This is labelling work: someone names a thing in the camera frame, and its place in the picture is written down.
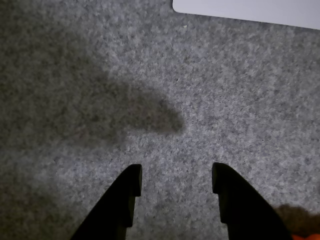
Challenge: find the grey felt mat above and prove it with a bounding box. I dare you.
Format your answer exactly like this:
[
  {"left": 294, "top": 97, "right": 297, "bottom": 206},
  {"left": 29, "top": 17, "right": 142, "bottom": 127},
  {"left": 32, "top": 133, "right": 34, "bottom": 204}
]
[{"left": 0, "top": 0, "right": 320, "bottom": 240}]

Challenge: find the orange shrimp sushi figurine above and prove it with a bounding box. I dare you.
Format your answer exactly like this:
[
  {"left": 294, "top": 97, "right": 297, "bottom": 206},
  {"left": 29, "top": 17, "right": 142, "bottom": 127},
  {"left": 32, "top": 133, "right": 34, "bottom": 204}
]
[{"left": 291, "top": 232, "right": 320, "bottom": 240}]

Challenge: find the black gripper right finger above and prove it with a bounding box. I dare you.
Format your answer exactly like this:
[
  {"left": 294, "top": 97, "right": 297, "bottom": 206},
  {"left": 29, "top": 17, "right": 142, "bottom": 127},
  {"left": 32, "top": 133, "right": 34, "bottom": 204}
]
[{"left": 211, "top": 162, "right": 293, "bottom": 240}]

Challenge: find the white rectangular card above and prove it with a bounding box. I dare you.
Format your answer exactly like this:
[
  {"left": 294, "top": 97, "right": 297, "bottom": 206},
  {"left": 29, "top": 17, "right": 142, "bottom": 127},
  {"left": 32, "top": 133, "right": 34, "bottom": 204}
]
[{"left": 172, "top": 0, "right": 320, "bottom": 31}]

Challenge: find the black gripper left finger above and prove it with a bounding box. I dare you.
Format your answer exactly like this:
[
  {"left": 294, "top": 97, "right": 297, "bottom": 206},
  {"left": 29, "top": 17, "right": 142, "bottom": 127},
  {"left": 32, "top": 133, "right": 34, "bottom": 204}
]
[{"left": 71, "top": 163, "right": 143, "bottom": 240}]

